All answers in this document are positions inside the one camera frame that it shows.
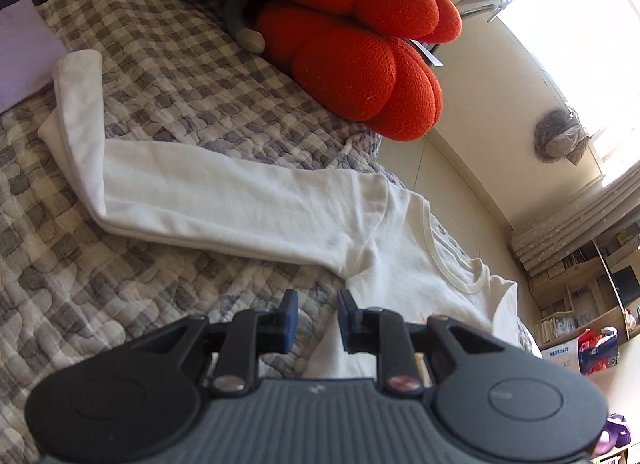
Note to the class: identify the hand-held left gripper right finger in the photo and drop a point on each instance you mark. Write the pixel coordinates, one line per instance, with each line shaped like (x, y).
(346, 319)

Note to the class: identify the window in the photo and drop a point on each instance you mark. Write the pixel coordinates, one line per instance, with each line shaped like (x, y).
(575, 43)

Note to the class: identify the white cardboard box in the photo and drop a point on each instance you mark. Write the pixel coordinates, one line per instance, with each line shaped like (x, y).
(560, 355)

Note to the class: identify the red and blue package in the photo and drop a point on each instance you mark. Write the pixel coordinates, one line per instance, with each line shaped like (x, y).
(597, 351)

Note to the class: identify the purple object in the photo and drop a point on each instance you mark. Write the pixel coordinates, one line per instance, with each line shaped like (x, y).
(615, 431)

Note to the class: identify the lilac folded cloth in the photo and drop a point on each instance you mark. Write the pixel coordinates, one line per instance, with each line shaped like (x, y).
(25, 53)

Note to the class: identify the wooden shelf unit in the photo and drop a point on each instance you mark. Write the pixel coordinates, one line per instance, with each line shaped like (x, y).
(592, 289)

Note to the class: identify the beige patterned curtain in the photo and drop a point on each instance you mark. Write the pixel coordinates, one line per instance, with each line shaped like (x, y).
(565, 224)

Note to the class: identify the grey checked quilt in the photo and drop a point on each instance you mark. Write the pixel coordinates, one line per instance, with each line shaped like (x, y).
(165, 93)

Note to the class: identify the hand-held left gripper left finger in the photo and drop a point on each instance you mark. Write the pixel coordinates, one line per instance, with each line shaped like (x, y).
(289, 319)

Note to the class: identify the white long-sleeve shirt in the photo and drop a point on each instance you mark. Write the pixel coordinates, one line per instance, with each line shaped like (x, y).
(225, 214)

